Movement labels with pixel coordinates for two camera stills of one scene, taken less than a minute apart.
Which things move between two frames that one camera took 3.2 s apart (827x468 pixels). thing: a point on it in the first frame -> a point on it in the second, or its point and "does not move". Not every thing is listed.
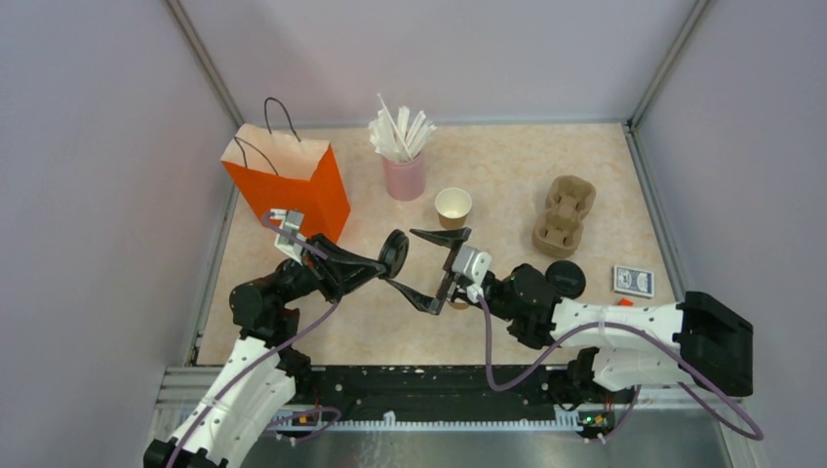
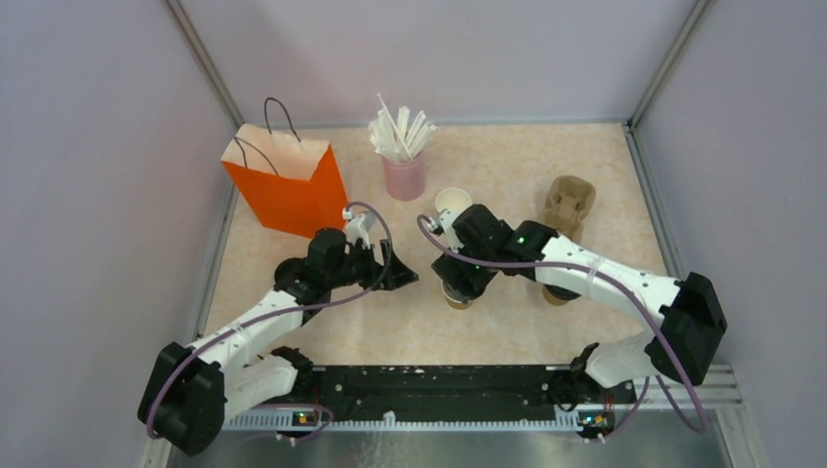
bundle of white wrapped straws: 393,139 does not move
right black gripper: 452,283 -> 451,264
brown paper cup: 458,305 does not move
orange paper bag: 272,171 does not move
